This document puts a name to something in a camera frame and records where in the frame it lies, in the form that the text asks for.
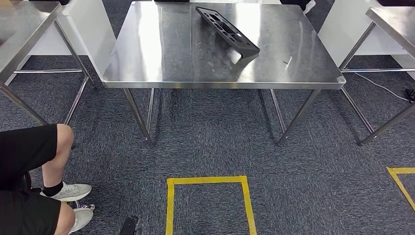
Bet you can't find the person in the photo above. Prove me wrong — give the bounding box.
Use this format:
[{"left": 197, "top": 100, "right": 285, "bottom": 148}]
[
  {"left": 303, "top": 0, "right": 317, "bottom": 15},
  {"left": 0, "top": 123, "right": 95, "bottom": 235},
  {"left": 280, "top": 0, "right": 311, "bottom": 11}
]

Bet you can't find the dark fabric bundle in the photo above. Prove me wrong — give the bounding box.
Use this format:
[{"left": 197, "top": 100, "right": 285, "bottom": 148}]
[{"left": 376, "top": 0, "right": 415, "bottom": 7}]

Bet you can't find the yellow floor tape square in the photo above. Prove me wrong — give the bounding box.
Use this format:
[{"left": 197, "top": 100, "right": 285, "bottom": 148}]
[
  {"left": 165, "top": 175, "right": 258, "bottom": 235},
  {"left": 386, "top": 167, "right": 415, "bottom": 212}
]

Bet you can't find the long black plastic part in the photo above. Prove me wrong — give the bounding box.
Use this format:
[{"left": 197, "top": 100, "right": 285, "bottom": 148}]
[{"left": 195, "top": 5, "right": 261, "bottom": 60}]

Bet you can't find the white floor cable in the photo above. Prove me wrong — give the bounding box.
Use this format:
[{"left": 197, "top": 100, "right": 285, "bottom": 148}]
[{"left": 353, "top": 71, "right": 410, "bottom": 103}]

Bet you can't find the chrome stool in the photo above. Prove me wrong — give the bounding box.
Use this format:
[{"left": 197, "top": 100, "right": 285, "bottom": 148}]
[{"left": 75, "top": 201, "right": 95, "bottom": 211}]

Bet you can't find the stainless steel workbench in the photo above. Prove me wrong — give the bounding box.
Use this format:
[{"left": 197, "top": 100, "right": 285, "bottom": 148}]
[
  {"left": 339, "top": 6, "right": 415, "bottom": 146},
  {"left": 0, "top": 1, "right": 96, "bottom": 127},
  {"left": 101, "top": 0, "right": 347, "bottom": 147}
]

